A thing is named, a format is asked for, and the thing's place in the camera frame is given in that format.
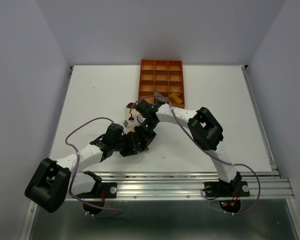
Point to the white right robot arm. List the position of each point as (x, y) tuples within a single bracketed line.
[(202, 128)]

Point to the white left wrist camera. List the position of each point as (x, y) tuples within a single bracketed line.
[(124, 123)]

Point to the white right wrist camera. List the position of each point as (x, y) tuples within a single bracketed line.
[(136, 119)]

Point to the cream and brown sock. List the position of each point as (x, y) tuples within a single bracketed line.
[(135, 139)]

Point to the aluminium front rail frame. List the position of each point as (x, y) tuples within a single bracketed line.
[(151, 186)]

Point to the mustard yellow striped sock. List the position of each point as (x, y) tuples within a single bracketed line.
[(175, 98)]

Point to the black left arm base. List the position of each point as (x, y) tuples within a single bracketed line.
[(89, 189)]

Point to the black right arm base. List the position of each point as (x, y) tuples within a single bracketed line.
[(228, 193)]

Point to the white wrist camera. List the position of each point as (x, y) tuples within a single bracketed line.
[(136, 119), (124, 123)]

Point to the orange compartment tray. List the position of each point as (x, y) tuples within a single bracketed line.
[(161, 75)]

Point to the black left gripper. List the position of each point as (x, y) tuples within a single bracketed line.
[(132, 147)]

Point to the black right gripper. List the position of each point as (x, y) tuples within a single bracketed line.
[(145, 138)]

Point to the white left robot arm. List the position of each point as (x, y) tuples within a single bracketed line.
[(56, 180)]

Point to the aluminium right side rail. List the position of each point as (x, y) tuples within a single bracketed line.
[(265, 139)]

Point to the taupe sock with maroon cuff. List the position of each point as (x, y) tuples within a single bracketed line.
[(158, 97)]

